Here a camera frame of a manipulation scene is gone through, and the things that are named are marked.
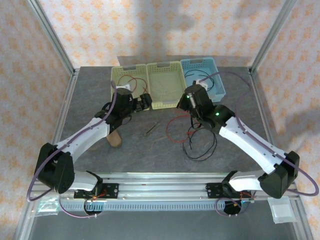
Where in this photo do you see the white thin cable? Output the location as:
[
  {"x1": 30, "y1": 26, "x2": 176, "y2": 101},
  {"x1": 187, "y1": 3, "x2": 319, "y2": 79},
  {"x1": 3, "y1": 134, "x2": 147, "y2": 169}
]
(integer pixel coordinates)
[{"x1": 151, "y1": 78, "x2": 177, "y2": 101}]

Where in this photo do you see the red thin cable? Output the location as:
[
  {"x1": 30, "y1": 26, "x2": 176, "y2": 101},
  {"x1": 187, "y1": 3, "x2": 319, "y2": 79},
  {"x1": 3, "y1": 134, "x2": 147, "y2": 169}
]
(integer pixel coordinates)
[
  {"x1": 165, "y1": 109, "x2": 201, "y2": 145},
  {"x1": 128, "y1": 76, "x2": 149, "y2": 94}
]

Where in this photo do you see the dark brown-red thin cable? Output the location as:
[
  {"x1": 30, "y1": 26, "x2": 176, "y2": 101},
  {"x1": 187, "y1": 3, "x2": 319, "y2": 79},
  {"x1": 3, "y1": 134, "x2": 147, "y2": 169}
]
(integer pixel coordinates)
[{"x1": 117, "y1": 74, "x2": 140, "y2": 91}]

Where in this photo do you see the black thin cable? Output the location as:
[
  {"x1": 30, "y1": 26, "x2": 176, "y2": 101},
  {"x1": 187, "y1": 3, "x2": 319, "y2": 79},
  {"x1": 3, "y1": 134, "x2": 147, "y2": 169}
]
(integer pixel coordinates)
[
  {"x1": 184, "y1": 69, "x2": 215, "y2": 91},
  {"x1": 182, "y1": 122, "x2": 218, "y2": 162}
]

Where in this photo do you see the small thin metal pin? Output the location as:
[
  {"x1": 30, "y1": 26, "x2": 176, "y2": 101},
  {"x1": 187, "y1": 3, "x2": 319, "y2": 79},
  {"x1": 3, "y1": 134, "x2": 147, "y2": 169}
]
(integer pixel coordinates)
[{"x1": 144, "y1": 123, "x2": 161, "y2": 137}]

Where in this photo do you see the yellow-green plastic basket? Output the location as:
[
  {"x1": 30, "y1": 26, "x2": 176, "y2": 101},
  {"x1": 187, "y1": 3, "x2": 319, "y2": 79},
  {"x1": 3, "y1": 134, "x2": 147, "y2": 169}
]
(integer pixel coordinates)
[
  {"x1": 146, "y1": 61, "x2": 187, "y2": 111},
  {"x1": 110, "y1": 63, "x2": 152, "y2": 113}
]

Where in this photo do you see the brown wooden block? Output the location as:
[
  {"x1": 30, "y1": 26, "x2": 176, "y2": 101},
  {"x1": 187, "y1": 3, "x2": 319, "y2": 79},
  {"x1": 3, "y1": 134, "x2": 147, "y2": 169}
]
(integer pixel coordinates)
[{"x1": 106, "y1": 131, "x2": 123, "y2": 148}]

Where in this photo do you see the light blue plastic basket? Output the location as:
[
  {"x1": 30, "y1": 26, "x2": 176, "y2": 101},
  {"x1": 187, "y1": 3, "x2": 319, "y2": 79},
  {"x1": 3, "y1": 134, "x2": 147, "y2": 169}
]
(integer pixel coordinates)
[{"x1": 180, "y1": 57, "x2": 227, "y2": 103}]

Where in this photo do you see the clear bag with white pad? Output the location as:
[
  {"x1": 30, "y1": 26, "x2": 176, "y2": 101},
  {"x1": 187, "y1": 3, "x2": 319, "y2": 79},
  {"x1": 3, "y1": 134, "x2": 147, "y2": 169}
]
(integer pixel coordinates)
[{"x1": 267, "y1": 196, "x2": 298, "y2": 225}]

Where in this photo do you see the clear bag with green parts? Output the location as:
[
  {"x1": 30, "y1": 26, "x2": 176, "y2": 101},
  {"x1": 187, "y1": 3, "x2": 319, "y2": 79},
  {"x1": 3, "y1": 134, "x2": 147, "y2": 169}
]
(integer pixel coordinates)
[{"x1": 34, "y1": 195, "x2": 61, "y2": 216}]

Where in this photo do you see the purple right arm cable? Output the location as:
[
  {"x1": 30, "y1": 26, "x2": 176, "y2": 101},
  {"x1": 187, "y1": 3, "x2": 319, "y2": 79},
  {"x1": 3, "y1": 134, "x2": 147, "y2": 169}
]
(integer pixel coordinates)
[{"x1": 193, "y1": 71, "x2": 320, "y2": 217}]

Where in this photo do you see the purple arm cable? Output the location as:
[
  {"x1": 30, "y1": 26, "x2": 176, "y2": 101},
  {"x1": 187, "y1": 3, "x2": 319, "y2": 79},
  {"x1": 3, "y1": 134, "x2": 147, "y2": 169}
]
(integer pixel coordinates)
[
  {"x1": 26, "y1": 82, "x2": 118, "y2": 219},
  {"x1": 193, "y1": 71, "x2": 320, "y2": 217}
]

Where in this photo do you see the aluminium table side rail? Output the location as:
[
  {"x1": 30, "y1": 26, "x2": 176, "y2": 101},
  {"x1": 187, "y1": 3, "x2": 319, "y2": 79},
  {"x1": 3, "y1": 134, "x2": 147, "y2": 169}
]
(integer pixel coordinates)
[
  {"x1": 248, "y1": 67, "x2": 276, "y2": 151},
  {"x1": 41, "y1": 69, "x2": 81, "y2": 180}
]

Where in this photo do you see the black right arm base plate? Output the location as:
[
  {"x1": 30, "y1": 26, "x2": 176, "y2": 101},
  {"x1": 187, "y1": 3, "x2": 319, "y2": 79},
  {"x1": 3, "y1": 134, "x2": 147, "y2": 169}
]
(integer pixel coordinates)
[{"x1": 204, "y1": 182, "x2": 252, "y2": 200}]

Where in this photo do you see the aluminium rail beam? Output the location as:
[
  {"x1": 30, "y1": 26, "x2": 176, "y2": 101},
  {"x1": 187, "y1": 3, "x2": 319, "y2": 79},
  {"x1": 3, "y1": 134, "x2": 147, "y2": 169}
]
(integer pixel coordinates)
[{"x1": 26, "y1": 172, "x2": 300, "y2": 201}]

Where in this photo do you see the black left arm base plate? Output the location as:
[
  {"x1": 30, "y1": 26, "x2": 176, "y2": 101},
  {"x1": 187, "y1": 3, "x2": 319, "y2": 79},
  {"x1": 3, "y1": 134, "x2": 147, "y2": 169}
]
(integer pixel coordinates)
[{"x1": 73, "y1": 182, "x2": 120, "y2": 200}]

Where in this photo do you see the grey slotted cable duct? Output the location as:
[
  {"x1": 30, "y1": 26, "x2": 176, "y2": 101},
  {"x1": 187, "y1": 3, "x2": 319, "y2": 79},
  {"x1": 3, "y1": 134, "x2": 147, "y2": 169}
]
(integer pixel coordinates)
[{"x1": 59, "y1": 201, "x2": 253, "y2": 211}]

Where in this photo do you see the aluminium frame post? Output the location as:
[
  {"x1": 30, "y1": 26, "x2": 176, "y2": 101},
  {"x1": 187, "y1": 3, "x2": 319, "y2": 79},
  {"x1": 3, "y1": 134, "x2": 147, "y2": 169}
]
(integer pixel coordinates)
[
  {"x1": 26, "y1": 0, "x2": 76, "y2": 76},
  {"x1": 249, "y1": 0, "x2": 299, "y2": 76}
]

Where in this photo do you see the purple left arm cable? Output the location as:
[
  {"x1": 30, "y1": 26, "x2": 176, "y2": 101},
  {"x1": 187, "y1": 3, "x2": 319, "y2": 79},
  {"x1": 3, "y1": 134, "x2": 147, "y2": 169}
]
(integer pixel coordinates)
[{"x1": 26, "y1": 82, "x2": 118, "y2": 219}]

